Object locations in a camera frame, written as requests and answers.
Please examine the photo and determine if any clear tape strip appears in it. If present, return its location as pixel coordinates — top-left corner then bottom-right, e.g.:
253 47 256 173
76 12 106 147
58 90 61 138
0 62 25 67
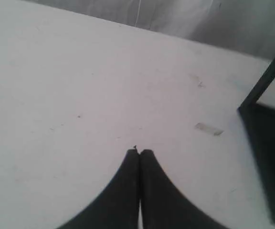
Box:
195 123 223 136

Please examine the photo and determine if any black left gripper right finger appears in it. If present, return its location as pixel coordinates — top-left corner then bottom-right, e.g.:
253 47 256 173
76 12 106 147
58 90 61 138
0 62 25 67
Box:
140 149 226 229

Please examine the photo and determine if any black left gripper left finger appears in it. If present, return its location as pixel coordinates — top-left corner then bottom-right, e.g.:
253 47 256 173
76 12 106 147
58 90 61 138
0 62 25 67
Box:
60 149 140 229

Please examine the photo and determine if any black metal rack frame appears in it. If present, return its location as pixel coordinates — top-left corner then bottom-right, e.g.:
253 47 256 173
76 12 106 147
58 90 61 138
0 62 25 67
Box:
238 57 275 223

